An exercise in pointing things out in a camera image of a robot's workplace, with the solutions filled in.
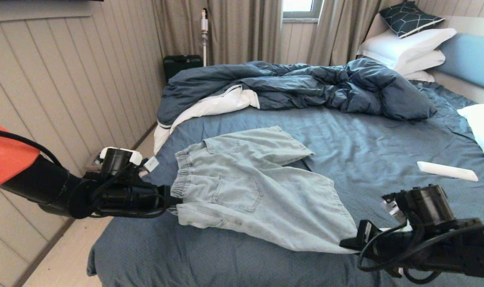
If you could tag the white stick vacuum cleaner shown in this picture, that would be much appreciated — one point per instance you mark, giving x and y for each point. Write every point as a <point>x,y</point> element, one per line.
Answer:
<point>204,36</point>

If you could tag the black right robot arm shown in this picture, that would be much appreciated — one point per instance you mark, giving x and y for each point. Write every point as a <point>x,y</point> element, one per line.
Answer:
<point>461,251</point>

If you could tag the small white pillow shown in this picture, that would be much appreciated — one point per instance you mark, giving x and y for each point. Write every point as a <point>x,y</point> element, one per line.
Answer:
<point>419,76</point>

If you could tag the long white remote control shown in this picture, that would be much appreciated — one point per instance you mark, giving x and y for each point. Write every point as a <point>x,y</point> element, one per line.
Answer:
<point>445,170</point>

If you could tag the light blue denim shorts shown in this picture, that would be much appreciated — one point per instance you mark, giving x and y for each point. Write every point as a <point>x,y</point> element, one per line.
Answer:
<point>257,195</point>

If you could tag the left wrist camera white cap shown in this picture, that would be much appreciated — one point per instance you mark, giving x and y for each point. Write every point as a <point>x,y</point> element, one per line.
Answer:
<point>118,159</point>

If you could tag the plump white pillow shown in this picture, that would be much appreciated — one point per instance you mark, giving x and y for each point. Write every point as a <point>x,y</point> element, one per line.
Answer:
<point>483,135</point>

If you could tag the black hard suitcase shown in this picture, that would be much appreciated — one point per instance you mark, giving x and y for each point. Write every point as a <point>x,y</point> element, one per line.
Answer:
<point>182,65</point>

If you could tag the blue bed sheet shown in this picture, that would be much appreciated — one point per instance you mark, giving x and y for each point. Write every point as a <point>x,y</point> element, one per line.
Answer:
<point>265,267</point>

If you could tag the flat white pillow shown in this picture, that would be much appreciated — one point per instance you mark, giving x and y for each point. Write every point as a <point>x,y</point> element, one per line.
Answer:
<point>423,61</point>

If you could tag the narrow beige curtain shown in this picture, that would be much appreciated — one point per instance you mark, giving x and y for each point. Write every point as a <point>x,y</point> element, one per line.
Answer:
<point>341,32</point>

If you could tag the dark geometric patterned cushion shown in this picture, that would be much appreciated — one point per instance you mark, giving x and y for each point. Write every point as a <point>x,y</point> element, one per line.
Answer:
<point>409,18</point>

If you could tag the dark blue white-lined duvet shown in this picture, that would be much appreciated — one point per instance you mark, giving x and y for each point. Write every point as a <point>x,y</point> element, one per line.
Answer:
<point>305,85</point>

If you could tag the large white pillow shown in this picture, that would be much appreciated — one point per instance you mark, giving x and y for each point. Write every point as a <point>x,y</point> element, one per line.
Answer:
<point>405,46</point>

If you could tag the light blue padded headboard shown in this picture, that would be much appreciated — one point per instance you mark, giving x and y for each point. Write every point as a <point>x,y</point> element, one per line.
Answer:
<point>471,59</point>

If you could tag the orange and black left arm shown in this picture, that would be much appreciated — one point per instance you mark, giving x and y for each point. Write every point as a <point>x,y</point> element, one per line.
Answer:
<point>38,183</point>

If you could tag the beige bed frame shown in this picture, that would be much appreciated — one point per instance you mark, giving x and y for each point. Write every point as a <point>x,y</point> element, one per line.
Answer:
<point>465,85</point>

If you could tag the window with grey frame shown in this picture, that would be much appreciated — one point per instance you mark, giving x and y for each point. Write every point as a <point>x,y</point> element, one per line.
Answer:
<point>299,8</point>

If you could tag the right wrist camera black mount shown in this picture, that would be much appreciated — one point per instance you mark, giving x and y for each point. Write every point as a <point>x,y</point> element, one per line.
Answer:
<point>425,205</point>

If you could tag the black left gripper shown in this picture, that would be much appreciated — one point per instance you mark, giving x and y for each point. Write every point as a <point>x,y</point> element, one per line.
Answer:
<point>126,197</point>

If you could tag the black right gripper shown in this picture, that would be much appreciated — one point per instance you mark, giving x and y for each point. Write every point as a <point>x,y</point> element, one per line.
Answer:
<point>385,251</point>

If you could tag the wide beige curtain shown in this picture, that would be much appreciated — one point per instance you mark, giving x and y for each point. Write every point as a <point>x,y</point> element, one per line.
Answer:
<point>234,32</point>

